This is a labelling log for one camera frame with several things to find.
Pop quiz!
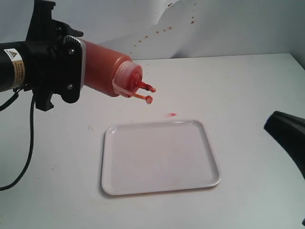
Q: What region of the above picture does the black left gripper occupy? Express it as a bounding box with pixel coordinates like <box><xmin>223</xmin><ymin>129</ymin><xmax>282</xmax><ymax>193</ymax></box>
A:
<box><xmin>26</xmin><ymin>0</ymin><xmax>83</xmax><ymax>111</ymax></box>

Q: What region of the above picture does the red ketchup squeeze bottle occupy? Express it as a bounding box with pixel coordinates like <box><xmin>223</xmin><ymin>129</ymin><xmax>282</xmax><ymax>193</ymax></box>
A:
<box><xmin>84</xmin><ymin>41</ymin><xmax>156</xmax><ymax>104</ymax></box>

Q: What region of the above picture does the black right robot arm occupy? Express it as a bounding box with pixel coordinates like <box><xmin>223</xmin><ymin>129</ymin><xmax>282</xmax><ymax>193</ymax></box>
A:
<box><xmin>264</xmin><ymin>111</ymin><xmax>305</xmax><ymax>176</ymax></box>

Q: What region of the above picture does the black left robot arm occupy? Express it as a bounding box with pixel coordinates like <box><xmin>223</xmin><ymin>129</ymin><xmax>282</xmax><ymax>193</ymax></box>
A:
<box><xmin>0</xmin><ymin>0</ymin><xmax>86</xmax><ymax>111</ymax></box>

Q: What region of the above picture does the white paper backdrop sheet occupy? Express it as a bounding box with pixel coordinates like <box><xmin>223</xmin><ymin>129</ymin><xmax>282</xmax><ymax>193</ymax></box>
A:
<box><xmin>0</xmin><ymin>0</ymin><xmax>182</xmax><ymax>69</ymax></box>

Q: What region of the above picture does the white rectangular plastic tray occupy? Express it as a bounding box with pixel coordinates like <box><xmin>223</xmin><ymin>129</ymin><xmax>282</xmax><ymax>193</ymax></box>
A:
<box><xmin>101</xmin><ymin>119</ymin><xmax>222</xmax><ymax>196</ymax></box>

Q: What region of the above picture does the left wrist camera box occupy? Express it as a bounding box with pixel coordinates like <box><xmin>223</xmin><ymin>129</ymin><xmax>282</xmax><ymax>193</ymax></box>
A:
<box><xmin>61</xmin><ymin>35</ymin><xmax>86</xmax><ymax>104</ymax></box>

